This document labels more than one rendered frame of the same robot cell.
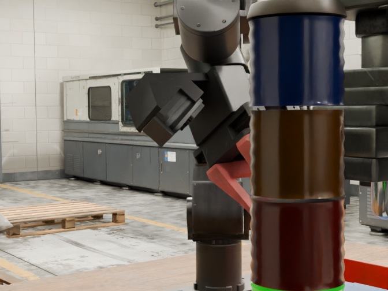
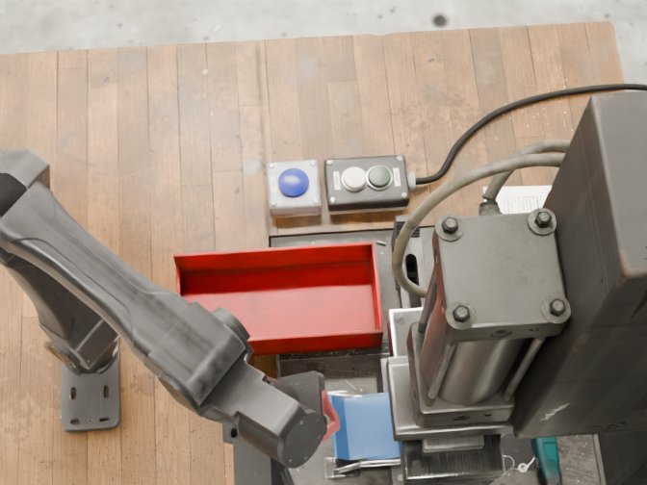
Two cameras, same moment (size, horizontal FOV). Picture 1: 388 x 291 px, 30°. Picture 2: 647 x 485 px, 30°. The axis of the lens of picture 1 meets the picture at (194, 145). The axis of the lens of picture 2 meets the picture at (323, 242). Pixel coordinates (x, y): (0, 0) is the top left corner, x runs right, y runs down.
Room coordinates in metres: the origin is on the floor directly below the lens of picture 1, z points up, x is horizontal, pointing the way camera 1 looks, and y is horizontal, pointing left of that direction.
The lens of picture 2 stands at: (0.50, 0.21, 2.34)
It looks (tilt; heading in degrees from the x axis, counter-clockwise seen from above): 67 degrees down; 301
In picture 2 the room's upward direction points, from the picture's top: 2 degrees clockwise
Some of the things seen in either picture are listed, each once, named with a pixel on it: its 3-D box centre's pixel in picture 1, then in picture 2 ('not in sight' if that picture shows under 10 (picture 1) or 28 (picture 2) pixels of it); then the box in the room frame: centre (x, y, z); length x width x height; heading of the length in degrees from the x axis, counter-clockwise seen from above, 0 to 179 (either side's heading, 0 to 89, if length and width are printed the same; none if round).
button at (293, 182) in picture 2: not in sight; (294, 184); (0.89, -0.35, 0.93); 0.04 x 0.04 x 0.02
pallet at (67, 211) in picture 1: (48, 217); not in sight; (7.21, 1.47, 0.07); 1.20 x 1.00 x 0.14; 126
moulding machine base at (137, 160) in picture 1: (177, 156); not in sight; (9.92, 0.22, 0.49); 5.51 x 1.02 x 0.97; 34
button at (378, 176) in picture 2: not in sight; (378, 178); (0.80, -0.42, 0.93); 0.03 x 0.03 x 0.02
